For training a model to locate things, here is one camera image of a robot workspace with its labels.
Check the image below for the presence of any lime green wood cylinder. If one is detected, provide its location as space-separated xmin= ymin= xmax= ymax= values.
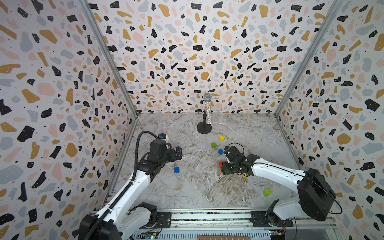
xmin=263 ymin=189 xmax=272 ymax=197

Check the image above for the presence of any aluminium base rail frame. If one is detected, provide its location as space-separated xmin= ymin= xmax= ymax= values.
xmin=82 ymin=206 xmax=338 ymax=240

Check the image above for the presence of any red rectangular wood block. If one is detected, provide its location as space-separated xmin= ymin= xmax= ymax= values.
xmin=219 ymin=162 xmax=227 ymax=168

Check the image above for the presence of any black round microphone stand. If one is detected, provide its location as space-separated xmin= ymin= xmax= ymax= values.
xmin=197 ymin=110 xmax=212 ymax=134

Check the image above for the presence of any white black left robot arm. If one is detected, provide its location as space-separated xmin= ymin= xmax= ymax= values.
xmin=79 ymin=139 xmax=183 ymax=240

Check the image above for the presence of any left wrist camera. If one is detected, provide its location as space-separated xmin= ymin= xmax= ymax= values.
xmin=158 ymin=133 xmax=168 ymax=141

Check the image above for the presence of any left corner aluminium post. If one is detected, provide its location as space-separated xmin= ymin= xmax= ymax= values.
xmin=77 ymin=0 xmax=139 ymax=117

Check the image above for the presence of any corner aluminium post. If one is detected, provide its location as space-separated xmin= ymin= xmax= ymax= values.
xmin=274 ymin=0 xmax=344 ymax=117
xmin=77 ymin=0 xmax=139 ymax=117

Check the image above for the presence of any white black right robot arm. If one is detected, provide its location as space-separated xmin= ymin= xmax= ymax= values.
xmin=220 ymin=144 xmax=336 ymax=226

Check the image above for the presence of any right corner aluminium post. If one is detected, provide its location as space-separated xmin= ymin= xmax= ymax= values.
xmin=274 ymin=0 xmax=344 ymax=117

